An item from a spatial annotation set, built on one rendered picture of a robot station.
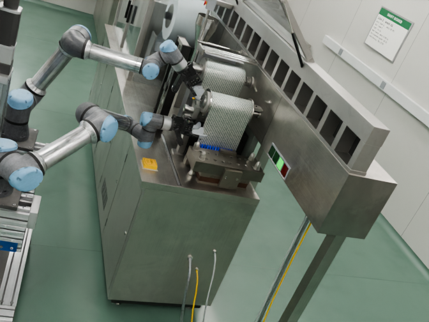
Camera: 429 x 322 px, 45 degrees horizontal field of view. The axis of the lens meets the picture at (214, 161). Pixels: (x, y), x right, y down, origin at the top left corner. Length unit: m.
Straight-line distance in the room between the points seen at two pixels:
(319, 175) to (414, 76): 3.36
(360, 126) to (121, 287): 1.59
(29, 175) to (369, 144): 1.34
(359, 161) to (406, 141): 3.28
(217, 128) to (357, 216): 0.93
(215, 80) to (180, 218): 0.79
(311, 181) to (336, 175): 0.18
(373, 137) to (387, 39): 3.96
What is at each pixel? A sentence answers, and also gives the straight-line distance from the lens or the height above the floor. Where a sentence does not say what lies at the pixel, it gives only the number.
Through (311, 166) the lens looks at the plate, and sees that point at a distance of 2.33.
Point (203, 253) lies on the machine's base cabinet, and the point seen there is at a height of 0.50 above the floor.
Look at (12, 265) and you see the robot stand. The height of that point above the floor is 0.23.
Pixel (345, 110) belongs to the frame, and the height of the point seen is 1.62.
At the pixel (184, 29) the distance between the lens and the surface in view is 3.62.
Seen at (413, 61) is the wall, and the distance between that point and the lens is 5.60.
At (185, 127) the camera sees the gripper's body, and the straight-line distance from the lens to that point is 2.68.
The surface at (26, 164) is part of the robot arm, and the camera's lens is 2.18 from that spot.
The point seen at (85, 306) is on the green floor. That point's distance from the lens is 3.10.
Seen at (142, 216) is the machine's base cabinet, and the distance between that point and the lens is 2.66.
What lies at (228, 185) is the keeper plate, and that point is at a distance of 2.71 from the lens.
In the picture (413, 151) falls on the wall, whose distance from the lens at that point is 5.28.
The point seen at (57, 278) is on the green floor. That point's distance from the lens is 3.22.
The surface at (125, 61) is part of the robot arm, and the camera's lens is 2.50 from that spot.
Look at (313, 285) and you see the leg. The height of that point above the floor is 0.79.
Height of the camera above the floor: 2.19
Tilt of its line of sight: 26 degrees down
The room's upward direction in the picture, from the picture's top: 22 degrees clockwise
